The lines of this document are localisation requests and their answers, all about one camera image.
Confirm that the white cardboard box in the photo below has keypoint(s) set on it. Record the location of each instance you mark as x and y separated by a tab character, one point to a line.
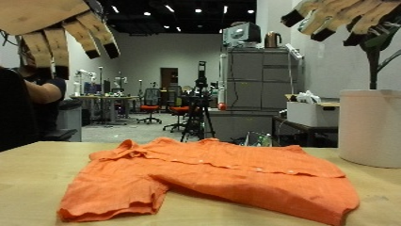
311	114

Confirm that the low grey cabinet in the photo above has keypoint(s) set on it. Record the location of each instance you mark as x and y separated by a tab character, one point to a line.
238	124

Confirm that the black side table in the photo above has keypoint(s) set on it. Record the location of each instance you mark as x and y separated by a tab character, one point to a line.
307	128

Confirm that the red ball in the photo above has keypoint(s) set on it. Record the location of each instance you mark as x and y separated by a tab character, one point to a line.
222	106

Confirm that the tall grey metal cabinet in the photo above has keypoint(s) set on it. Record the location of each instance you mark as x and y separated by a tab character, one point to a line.
262	78

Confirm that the wooden workshop desk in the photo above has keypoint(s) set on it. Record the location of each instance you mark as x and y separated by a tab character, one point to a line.
105	98

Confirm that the green plastic bottles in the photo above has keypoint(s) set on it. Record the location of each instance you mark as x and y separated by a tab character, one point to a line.
263	140

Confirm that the brown door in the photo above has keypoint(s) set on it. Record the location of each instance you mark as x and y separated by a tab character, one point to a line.
168	77

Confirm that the black camera tripod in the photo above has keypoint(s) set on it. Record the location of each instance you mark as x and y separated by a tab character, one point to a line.
202	103

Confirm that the green leafy plant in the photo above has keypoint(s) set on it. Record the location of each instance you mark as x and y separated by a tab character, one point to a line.
374	62

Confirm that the orange seat office chair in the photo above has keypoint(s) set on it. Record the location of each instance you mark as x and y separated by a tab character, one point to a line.
151	107
179	109

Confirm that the white round plant pot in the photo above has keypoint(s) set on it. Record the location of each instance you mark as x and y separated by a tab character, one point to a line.
372	128

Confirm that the orange button-up shirt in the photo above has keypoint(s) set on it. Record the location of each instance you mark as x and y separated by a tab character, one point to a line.
234	175

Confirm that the grey boxy machine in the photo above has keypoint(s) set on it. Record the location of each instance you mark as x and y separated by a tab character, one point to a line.
242	34

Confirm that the black chair back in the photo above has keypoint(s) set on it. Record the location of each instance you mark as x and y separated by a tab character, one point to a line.
15	113

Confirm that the copper kettle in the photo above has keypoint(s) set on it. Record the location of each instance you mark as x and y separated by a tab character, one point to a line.
272	40

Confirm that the white plastic bags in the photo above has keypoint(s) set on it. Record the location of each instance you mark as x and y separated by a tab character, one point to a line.
308	97

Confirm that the white power strip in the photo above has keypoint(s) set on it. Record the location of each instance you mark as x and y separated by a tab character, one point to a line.
295	51

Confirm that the person in black t-shirt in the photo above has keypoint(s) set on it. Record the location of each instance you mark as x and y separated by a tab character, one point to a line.
45	92

